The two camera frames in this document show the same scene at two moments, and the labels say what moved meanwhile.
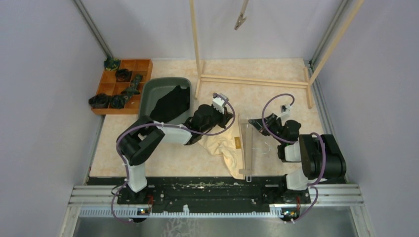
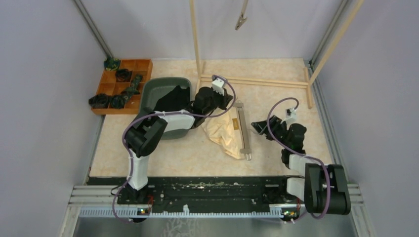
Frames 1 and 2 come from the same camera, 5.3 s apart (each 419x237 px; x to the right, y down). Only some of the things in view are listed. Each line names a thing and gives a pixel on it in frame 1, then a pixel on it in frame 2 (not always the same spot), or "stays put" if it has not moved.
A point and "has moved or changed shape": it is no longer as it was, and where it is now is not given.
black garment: x=171 y=105 stays put
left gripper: x=225 y=117 → x=225 y=99
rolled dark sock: x=117 y=101 stays put
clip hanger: x=242 y=17 stays put
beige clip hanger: x=245 y=128 has moved or changed shape
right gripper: x=272 y=119 stays put
